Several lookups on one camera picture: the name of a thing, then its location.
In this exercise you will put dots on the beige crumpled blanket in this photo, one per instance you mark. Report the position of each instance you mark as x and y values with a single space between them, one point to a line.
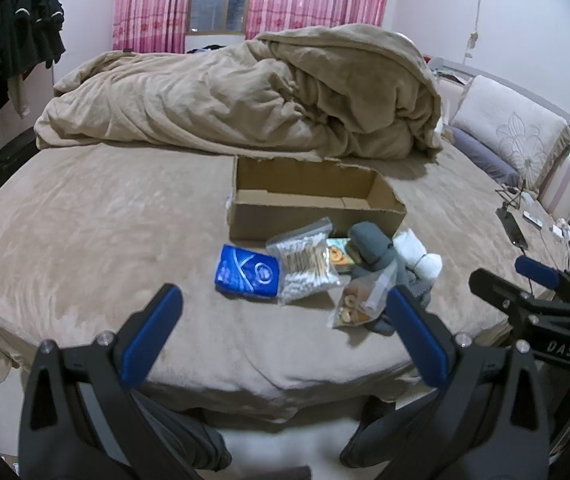
245 95

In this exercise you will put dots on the person's leg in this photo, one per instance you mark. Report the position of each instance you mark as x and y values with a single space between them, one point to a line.
380 435
185 435

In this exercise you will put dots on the person's right leg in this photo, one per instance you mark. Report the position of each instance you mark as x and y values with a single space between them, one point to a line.
380 435

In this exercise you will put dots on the clear bag of dried snacks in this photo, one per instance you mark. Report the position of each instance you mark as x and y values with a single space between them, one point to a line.
360 300

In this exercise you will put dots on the black bag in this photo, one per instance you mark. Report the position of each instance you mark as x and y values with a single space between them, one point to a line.
7 160

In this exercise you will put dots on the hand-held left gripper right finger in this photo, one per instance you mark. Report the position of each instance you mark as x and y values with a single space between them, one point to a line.
417 332

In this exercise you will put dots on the white socks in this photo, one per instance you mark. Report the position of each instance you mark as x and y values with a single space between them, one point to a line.
417 255

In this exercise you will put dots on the white floral pillow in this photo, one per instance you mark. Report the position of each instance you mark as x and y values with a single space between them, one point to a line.
510 127

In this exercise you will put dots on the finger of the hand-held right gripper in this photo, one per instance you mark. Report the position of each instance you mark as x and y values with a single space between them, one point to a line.
495 290
537 270

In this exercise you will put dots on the pink striped white cushion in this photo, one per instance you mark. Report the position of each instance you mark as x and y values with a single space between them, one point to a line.
565 182

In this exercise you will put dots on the bed with beige sheet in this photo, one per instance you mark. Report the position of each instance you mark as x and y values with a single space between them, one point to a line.
90 235

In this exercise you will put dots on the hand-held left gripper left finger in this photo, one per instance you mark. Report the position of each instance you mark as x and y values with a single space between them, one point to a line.
152 332

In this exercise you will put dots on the person's left leg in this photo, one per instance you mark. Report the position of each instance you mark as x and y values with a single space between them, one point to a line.
185 435

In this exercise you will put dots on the small grey remote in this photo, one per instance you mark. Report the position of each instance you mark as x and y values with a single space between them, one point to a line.
532 219

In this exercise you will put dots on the cardboard box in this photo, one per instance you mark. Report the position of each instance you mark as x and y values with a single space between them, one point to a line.
285 217

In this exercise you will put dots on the black hanging clothes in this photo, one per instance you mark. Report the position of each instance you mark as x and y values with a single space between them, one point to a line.
10 40

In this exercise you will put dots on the clear bag of cotton swabs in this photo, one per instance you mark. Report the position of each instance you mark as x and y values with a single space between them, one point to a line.
305 260

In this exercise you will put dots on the grey bed headboard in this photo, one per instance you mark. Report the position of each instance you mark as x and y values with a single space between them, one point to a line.
525 82

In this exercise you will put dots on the blue tissue packet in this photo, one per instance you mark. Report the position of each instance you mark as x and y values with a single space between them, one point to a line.
247 272

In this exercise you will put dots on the black phone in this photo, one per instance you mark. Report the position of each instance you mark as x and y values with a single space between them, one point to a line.
512 227

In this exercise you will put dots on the grey purple pillow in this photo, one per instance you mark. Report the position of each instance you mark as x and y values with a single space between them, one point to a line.
480 155

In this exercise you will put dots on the small colourful printed packet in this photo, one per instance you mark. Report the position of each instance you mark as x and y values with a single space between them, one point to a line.
337 255

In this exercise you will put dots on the grey socks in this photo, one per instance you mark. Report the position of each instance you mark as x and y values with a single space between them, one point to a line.
372 250

